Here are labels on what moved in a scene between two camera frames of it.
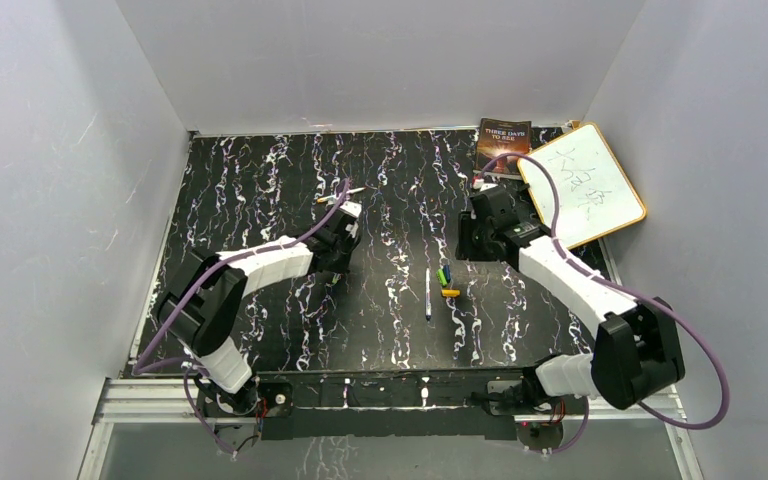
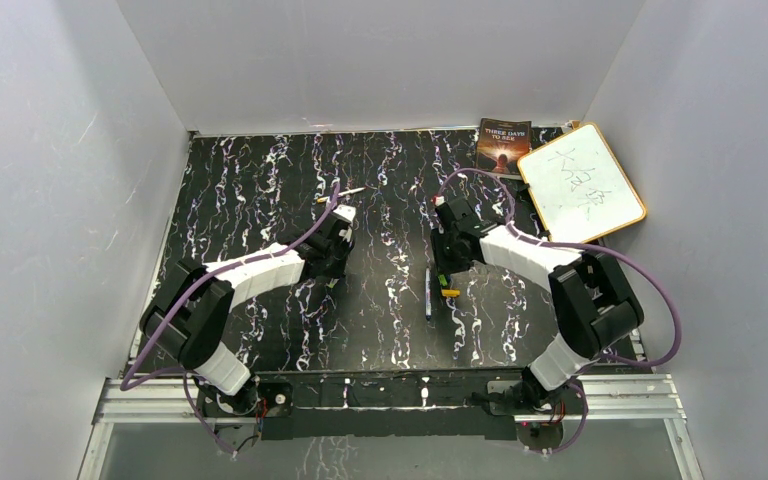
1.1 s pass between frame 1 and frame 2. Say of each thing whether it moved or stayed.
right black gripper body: moved
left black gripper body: stayed
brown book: stayed
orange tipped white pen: stayed
